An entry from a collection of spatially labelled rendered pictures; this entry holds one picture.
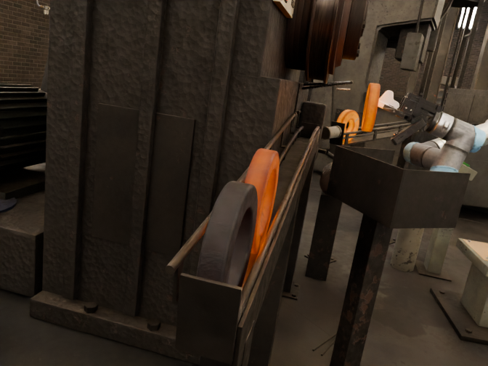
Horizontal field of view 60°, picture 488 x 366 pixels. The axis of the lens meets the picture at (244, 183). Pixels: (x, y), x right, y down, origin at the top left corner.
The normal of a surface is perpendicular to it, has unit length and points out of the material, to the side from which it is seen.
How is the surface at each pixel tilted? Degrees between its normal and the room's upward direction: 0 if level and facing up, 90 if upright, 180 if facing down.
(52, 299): 0
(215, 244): 66
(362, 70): 90
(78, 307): 0
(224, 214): 41
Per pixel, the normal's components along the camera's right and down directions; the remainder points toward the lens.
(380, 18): -0.45, 0.15
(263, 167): -0.03, -0.63
